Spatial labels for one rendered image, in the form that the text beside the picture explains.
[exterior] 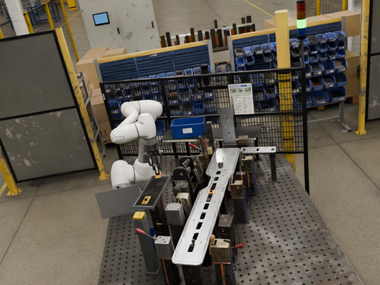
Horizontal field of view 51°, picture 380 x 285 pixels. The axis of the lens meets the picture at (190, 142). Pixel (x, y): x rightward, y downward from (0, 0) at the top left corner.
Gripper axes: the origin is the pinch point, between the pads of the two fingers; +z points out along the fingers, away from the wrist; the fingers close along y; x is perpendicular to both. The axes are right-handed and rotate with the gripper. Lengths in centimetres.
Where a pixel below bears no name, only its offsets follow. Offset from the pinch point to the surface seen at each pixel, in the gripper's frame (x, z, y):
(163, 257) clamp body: -53, 30, -1
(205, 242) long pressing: -52, 26, 25
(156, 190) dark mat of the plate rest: -11.3, 9.6, -1.7
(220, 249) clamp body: -65, 21, 33
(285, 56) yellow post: 85, -38, 114
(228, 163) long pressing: 38, 26, 52
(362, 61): 231, 27, 247
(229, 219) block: -37, 23, 42
